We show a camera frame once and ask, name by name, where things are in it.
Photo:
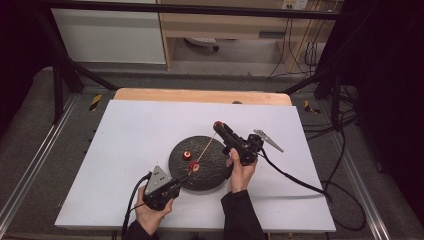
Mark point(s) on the wooden board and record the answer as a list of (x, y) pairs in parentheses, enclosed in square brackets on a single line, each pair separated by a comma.
[(200, 96)]

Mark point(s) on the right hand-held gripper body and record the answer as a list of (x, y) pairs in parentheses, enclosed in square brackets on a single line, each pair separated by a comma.
[(248, 148)]

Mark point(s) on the thin wooden skewer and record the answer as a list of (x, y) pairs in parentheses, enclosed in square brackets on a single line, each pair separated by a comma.
[(206, 146)]

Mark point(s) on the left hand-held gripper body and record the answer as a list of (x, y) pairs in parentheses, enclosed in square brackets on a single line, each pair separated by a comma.
[(160, 186)]

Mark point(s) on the white power strip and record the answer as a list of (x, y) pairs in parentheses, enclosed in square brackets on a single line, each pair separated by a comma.
[(295, 4)]

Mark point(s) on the wooden desk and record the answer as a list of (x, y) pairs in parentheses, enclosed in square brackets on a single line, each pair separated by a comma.
[(226, 25)]

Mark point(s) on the person's left hand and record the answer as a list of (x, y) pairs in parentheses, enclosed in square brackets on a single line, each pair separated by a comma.
[(150, 218)]

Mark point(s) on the black round plate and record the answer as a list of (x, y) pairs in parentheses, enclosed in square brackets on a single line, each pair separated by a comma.
[(210, 166)]

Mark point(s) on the red hawthorn fruit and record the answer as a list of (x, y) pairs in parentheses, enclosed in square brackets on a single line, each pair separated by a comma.
[(218, 124), (187, 155), (194, 166)]

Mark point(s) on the chair base with caster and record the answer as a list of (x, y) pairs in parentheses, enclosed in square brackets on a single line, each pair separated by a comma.
[(201, 42)]

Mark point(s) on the white cabinet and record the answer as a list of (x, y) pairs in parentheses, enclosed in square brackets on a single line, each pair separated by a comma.
[(106, 36)]

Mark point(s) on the person's right hand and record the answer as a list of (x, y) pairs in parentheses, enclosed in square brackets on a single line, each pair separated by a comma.
[(240, 176)]

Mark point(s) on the black metal frame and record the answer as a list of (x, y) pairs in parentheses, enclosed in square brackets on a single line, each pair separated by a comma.
[(186, 9)]

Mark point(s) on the aluminium floor rail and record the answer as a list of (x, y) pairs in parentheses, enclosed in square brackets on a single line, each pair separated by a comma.
[(36, 156), (363, 193)]

